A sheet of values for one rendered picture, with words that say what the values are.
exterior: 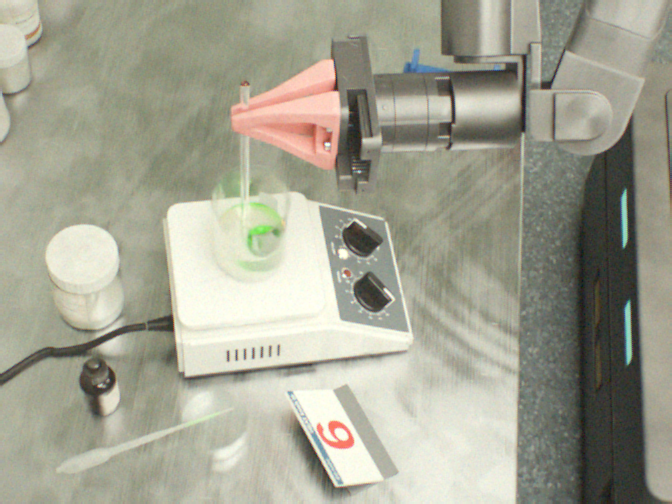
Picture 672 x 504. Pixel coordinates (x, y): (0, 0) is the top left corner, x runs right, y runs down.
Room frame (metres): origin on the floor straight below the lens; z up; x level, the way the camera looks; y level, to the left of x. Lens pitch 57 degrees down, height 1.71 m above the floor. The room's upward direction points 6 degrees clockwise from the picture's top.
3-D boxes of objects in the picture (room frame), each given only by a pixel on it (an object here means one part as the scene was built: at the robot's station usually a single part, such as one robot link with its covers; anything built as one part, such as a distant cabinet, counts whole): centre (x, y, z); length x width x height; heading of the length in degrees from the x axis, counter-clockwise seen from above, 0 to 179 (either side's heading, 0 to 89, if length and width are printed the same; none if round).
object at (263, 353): (0.56, 0.04, 0.79); 0.22 x 0.13 x 0.08; 104
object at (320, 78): (0.56, 0.03, 1.01); 0.09 x 0.07 x 0.07; 100
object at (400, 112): (0.58, -0.04, 1.01); 0.10 x 0.07 x 0.07; 10
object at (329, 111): (0.57, 0.03, 1.01); 0.09 x 0.07 x 0.07; 100
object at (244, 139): (0.56, 0.07, 0.95); 0.01 x 0.01 x 0.20; 11
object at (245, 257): (0.55, 0.06, 0.88); 0.07 x 0.06 x 0.08; 20
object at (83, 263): (0.54, 0.20, 0.79); 0.06 x 0.06 x 0.08
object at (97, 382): (0.45, 0.18, 0.78); 0.03 x 0.03 x 0.07
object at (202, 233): (0.55, 0.07, 0.83); 0.12 x 0.12 x 0.01; 14
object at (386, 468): (0.43, -0.03, 0.77); 0.09 x 0.06 x 0.04; 33
